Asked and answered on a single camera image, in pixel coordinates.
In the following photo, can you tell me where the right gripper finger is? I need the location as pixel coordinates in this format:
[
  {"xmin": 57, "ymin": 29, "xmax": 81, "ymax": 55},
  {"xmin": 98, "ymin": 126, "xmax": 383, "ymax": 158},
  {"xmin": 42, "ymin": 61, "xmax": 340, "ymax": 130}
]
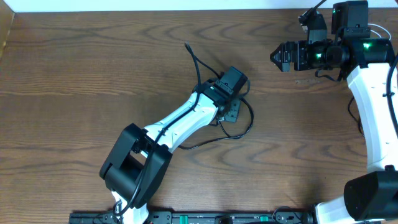
[
  {"xmin": 270, "ymin": 42, "xmax": 295, "ymax": 63},
  {"xmin": 276, "ymin": 61, "xmax": 290, "ymax": 72}
]

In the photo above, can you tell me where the black USB cable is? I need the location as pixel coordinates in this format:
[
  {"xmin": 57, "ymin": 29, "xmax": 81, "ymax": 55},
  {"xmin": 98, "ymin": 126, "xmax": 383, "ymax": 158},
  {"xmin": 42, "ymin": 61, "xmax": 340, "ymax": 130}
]
[{"xmin": 178, "ymin": 96, "xmax": 255, "ymax": 151}]

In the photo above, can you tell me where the white USB cable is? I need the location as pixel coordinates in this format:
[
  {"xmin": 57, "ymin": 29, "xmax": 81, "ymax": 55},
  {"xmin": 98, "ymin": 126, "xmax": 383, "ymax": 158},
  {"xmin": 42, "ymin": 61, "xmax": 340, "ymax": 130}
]
[{"xmin": 368, "ymin": 22, "xmax": 392, "ymax": 41}]

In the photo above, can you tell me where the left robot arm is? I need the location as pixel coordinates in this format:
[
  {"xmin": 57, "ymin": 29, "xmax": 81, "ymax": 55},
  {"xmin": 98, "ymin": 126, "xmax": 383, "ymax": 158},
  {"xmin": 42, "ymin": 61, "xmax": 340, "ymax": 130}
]
[{"xmin": 99, "ymin": 67, "xmax": 249, "ymax": 223}]

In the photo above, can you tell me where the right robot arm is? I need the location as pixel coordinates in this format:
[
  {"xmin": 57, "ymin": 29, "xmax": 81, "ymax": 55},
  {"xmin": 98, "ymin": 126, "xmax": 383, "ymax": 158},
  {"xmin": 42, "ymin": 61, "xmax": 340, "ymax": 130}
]
[{"xmin": 270, "ymin": 1, "xmax": 397, "ymax": 223}]

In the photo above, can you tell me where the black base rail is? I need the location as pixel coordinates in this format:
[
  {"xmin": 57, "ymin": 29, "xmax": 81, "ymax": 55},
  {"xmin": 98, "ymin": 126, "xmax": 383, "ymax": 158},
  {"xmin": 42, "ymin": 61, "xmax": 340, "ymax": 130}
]
[{"xmin": 68, "ymin": 207, "xmax": 317, "ymax": 224}]

